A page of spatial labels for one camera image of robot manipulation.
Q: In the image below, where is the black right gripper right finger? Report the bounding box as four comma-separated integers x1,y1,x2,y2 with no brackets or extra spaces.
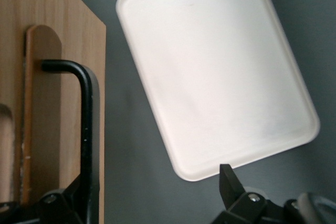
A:
209,164,271,224

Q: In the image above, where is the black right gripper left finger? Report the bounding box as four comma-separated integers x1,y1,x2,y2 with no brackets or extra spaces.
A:
39,175,82,224

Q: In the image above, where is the black metal drawer handle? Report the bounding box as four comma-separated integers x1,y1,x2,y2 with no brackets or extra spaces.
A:
41,59,101,224

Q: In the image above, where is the beige plastic tray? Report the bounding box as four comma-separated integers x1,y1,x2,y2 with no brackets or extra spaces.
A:
115,0,321,183

